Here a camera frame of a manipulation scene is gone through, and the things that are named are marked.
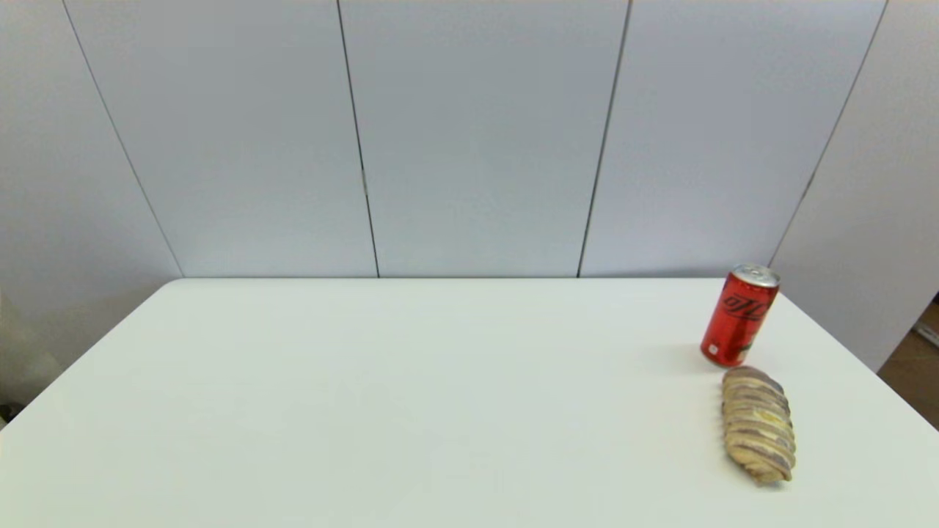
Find long braided brown bread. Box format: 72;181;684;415
721;366;797;485

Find red cola can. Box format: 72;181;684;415
700;264;781;368

